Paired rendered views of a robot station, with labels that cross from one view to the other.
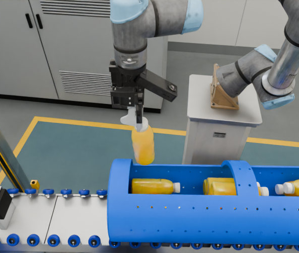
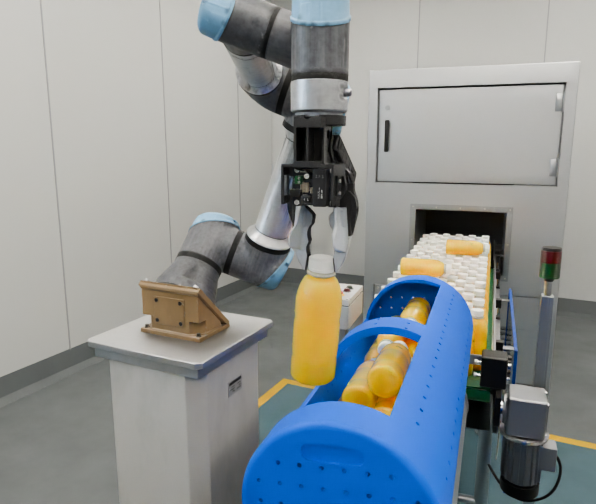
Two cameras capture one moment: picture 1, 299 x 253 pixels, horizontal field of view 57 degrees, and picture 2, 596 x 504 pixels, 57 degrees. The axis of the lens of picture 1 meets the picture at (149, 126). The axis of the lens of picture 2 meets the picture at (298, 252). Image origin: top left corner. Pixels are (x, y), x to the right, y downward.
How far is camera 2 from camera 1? 0.93 m
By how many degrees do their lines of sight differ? 69
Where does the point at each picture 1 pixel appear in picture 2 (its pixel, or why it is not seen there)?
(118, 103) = (334, 196)
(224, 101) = (211, 318)
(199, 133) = (212, 402)
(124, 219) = (432, 460)
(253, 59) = (210, 233)
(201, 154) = (222, 459)
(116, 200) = (398, 437)
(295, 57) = not seen: hidden behind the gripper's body
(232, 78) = (202, 273)
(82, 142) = not seen: outside the picture
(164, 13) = not seen: hidden behind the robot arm
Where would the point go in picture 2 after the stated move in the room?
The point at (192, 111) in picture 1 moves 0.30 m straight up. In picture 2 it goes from (189, 358) to (184, 215)
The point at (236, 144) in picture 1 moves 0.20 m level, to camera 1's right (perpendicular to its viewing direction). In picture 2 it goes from (254, 392) to (282, 363)
